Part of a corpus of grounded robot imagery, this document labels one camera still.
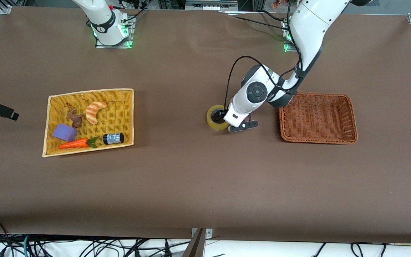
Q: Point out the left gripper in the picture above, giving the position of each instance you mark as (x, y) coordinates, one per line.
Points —
(220, 116)

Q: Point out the clear packing tape roll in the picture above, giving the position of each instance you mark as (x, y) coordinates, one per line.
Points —
(211, 123)

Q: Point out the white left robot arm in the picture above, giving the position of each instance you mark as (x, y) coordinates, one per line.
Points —
(309, 32)

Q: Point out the purple foam block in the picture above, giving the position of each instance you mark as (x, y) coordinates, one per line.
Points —
(64, 132)

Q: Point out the brown toy lion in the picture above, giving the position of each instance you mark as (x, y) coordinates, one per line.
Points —
(76, 119)

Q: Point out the toy carrot with green leaves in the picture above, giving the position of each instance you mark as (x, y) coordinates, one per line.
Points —
(72, 144)

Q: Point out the toy croissant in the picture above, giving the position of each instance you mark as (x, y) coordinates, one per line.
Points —
(93, 111)

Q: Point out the brown woven basket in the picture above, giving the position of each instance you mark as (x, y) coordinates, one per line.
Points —
(318, 117)

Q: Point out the yellow woven basket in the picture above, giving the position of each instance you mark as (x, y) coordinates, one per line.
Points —
(120, 107)

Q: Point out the small black-capped blue-label bottle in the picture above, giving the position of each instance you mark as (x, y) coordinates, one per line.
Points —
(113, 138)

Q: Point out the grey metal box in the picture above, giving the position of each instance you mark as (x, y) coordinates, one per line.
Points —
(211, 4)

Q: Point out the aluminium profile bar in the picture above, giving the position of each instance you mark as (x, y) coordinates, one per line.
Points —
(195, 246)

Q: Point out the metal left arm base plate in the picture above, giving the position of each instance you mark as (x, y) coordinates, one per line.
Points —
(288, 48)

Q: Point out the small metal bracket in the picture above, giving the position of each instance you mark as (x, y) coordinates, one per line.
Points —
(208, 233)

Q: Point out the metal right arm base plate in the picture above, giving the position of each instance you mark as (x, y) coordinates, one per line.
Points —
(114, 45)

